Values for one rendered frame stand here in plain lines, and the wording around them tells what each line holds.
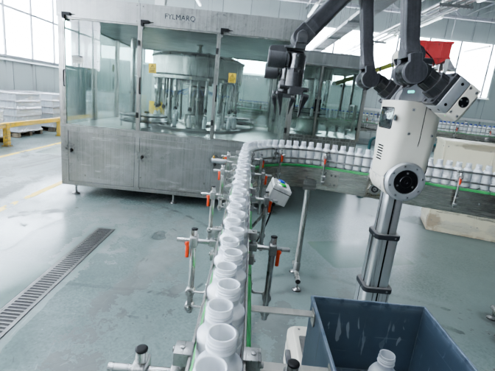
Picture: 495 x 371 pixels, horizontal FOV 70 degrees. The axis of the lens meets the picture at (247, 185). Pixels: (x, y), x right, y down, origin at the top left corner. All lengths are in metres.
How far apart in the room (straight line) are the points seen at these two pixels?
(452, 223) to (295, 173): 2.99
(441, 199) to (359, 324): 1.84
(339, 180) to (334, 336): 1.80
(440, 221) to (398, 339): 4.17
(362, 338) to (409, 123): 0.80
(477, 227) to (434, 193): 2.60
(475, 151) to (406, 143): 3.66
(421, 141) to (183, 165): 3.42
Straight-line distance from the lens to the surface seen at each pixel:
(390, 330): 1.12
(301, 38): 1.23
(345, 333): 1.09
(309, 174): 2.75
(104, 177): 4.85
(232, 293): 0.56
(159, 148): 4.55
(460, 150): 5.10
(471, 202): 2.85
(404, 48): 1.34
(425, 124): 1.52
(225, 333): 0.50
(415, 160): 1.54
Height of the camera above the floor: 1.45
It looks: 14 degrees down
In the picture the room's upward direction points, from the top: 6 degrees clockwise
